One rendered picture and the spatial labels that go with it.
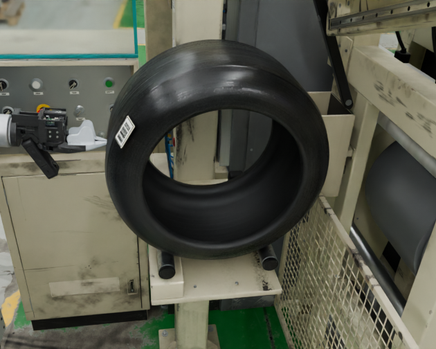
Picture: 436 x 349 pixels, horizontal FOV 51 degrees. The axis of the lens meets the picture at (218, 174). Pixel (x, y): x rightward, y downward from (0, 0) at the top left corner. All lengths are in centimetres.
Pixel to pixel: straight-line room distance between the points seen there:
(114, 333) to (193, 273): 99
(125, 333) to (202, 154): 111
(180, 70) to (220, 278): 63
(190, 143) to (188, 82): 47
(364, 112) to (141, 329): 143
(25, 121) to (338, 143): 91
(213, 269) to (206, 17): 72
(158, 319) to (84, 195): 79
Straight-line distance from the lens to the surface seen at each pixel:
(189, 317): 194
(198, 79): 100
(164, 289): 128
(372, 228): 213
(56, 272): 210
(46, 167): 117
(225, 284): 135
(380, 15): 106
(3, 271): 274
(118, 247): 199
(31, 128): 114
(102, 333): 231
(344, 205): 166
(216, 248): 121
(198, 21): 132
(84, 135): 112
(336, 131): 147
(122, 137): 103
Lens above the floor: 176
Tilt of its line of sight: 31 degrees down
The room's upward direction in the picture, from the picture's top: 3 degrees clockwise
